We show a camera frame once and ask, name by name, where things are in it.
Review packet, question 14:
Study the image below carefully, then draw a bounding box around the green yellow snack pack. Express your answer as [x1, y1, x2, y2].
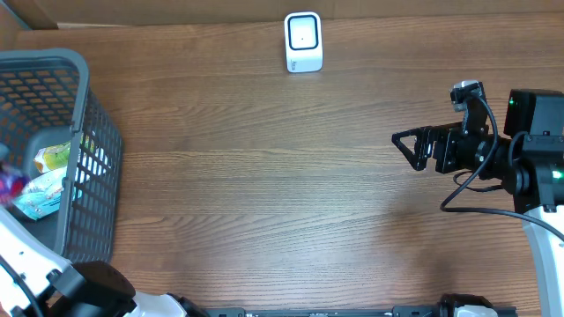
[33, 140, 71, 174]

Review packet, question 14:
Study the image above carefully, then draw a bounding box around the grey plastic basket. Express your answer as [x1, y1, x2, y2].
[1, 48, 123, 262]

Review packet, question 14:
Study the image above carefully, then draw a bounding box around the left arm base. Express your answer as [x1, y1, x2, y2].
[125, 292, 209, 317]

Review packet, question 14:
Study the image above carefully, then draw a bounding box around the teal wipes pack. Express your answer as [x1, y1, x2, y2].
[12, 167, 67, 220]

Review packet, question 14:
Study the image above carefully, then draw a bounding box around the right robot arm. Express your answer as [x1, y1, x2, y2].
[391, 81, 563, 316]

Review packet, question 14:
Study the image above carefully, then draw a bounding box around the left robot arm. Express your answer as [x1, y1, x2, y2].
[1, 209, 136, 316]

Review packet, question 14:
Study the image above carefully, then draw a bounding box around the purple pad package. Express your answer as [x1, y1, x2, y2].
[1, 162, 30, 206]

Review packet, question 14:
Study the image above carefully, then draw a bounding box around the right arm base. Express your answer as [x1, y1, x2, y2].
[438, 294, 498, 317]

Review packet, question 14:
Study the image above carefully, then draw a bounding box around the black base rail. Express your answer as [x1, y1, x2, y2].
[206, 304, 517, 317]

